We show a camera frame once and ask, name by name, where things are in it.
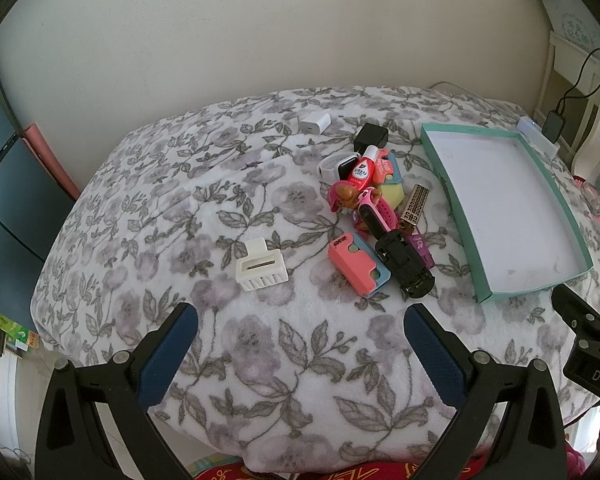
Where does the black toy car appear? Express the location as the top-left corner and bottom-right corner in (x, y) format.
(375, 230), (434, 299)

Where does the purple lighter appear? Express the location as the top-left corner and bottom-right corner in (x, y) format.
(406, 228), (434, 269)

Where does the white hair claw clip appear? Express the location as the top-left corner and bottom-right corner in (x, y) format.
(235, 237), (288, 292)

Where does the teal shallow cardboard tray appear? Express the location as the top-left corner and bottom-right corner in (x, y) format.
(420, 124), (593, 302)

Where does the dark blue cabinet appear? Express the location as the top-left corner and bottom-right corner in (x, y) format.
(0, 78), (74, 330)

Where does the pink blue foam piece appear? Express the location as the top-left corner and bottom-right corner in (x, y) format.
(327, 233), (391, 298)

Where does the yellow green foam piece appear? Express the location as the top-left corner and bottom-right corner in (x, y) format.
(379, 183), (405, 210)

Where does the white shelf furniture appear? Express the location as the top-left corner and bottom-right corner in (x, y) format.
(532, 29), (600, 172)

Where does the orange blue foam piece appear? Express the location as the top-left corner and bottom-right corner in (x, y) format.
(372, 148), (402, 186)

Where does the red white tube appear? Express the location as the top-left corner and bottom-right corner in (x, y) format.
(344, 145), (379, 192)

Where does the brown pink dog toy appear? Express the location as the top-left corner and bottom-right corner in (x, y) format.
(328, 181), (361, 226)

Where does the white smart watch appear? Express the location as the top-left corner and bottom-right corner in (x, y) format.
(317, 152), (360, 184)

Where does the floral grey white blanket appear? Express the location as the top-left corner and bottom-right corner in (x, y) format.
(30, 87), (596, 472)

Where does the black plug adapter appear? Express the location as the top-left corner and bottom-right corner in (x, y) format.
(353, 122), (389, 154)

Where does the white charger cube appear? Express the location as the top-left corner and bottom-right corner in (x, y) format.
(299, 110), (332, 134)

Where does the black cable with adapter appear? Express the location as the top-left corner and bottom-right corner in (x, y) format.
(540, 48), (600, 143)

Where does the pink board by wall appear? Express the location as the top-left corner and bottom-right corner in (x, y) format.
(23, 124), (81, 200)

